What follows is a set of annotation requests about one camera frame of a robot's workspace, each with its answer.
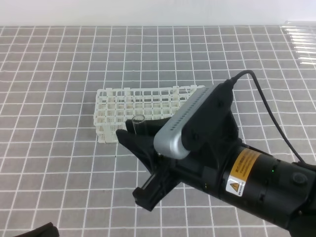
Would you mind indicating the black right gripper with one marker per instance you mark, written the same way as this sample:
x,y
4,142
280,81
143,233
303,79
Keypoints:
x,y
205,169

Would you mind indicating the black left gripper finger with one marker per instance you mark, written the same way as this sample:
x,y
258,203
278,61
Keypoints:
x,y
47,230

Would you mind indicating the clear glass test tube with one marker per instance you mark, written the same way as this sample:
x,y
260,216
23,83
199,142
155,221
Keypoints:
x,y
139,125

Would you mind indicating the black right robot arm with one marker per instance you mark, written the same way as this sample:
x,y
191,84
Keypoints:
x,y
279,192

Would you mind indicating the white plastic test tube rack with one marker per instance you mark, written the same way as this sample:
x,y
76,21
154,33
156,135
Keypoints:
x,y
114,106

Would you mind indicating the spare clear glass test tubes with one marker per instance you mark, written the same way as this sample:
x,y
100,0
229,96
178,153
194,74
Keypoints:
x,y
302,36

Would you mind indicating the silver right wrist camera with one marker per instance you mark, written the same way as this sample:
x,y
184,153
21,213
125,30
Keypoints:
x,y
196,120

